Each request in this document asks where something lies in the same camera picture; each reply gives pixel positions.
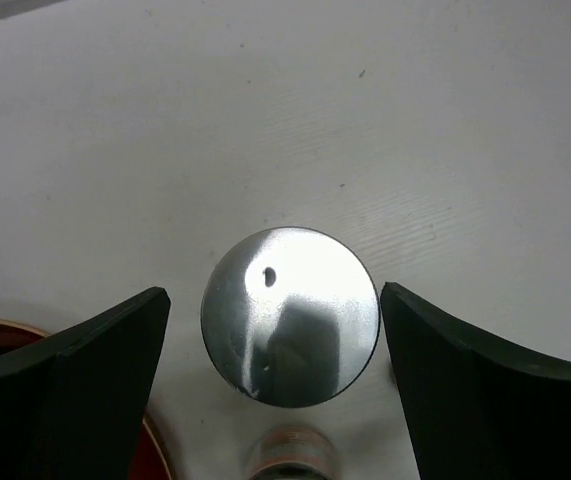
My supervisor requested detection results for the grey lid spice jar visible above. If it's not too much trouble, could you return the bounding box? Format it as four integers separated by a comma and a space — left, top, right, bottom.
244, 424, 341, 480

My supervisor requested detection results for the white tall canister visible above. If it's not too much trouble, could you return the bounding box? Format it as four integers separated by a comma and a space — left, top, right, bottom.
200, 227, 381, 409

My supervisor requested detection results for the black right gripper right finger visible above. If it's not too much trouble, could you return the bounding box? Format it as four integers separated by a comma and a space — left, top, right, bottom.
380, 283, 571, 479

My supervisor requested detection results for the red round tray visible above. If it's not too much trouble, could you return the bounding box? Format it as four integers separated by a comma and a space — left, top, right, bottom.
0, 319, 177, 480

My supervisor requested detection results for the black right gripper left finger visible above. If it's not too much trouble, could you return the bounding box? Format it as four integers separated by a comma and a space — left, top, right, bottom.
0, 287, 170, 479

